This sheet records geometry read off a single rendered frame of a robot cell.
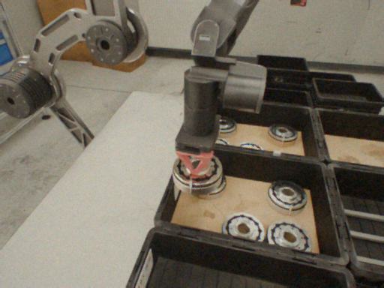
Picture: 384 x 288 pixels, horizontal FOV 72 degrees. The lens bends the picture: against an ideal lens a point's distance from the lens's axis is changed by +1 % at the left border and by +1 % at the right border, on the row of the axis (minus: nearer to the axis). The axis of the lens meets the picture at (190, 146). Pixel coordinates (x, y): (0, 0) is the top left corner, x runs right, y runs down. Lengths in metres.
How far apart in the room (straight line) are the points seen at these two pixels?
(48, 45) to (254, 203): 0.97
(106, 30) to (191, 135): 0.57
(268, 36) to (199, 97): 3.41
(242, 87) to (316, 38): 3.49
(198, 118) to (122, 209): 0.57
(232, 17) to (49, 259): 0.77
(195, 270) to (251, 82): 0.44
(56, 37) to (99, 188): 0.60
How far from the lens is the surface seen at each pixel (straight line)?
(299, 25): 3.80
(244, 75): 0.42
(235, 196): 0.79
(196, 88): 0.41
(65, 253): 0.90
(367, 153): 1.09
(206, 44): 0.42
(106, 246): 0.87
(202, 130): 0.45
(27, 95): 1.26
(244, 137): 1.00
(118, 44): 0.94
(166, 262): 0.67
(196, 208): 0.75
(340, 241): 0.65
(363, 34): 3.99
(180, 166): 0.55
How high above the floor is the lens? 1.42
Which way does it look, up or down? 39 degrees down
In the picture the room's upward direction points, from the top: straight up
